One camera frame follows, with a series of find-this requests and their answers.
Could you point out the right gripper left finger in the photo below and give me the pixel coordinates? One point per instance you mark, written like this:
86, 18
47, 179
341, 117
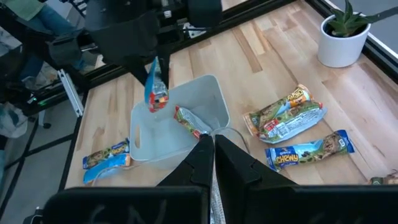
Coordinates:
200, 165

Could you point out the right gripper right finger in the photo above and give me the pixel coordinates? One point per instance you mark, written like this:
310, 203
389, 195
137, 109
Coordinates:
231, 174

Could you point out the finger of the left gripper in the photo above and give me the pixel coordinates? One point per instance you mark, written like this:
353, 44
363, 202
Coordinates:
164, 67
140, 71

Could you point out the blue Chewy granola bar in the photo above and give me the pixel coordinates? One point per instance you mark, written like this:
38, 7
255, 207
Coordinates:
387, 180
308, 151

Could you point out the orange Chewy granola bar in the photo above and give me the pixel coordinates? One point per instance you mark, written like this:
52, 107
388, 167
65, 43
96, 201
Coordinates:
280, 107
105, 169

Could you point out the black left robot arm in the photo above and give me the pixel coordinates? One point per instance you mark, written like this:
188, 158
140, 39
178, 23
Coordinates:
15, 71

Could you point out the clear plastic bin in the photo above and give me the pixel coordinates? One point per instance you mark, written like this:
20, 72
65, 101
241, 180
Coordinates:
237, 132

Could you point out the white plastic bin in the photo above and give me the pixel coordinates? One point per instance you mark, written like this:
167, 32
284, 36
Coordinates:
161, 137

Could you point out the person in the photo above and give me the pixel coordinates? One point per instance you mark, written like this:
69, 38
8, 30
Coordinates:
46, 18

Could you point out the succulent in white pot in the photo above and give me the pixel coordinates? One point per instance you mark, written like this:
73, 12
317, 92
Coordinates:
339, 49

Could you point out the silver aluminium bracket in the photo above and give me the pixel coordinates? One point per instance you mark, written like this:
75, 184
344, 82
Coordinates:
71, 93

